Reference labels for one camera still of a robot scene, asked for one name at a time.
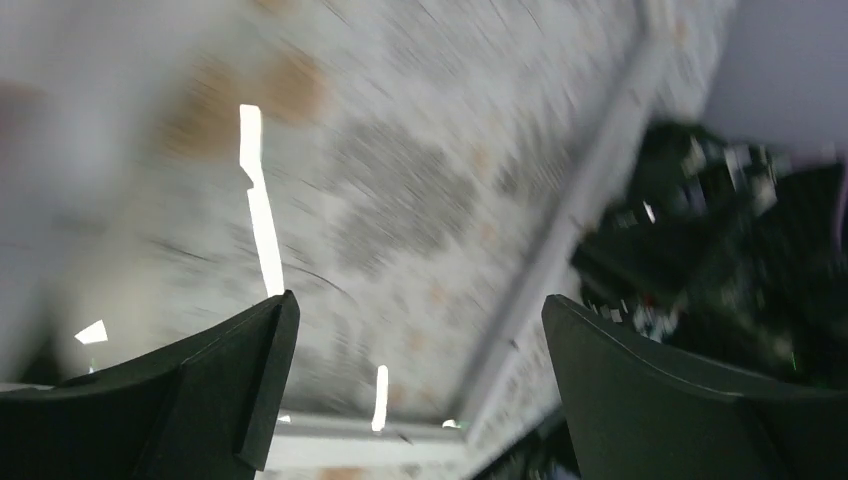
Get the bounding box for floral patterned table mat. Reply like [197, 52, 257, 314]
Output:
[1, 1, 738, 479]

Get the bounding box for black foam lined case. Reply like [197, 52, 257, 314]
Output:
[473, 119, 848, 480]

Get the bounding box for white picture frame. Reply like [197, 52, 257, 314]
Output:
[268, 34, 674, 471]

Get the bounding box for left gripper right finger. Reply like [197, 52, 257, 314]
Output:
[541, 295, 847, 479]

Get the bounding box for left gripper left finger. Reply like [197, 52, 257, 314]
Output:
[1, 291, 300, 479]

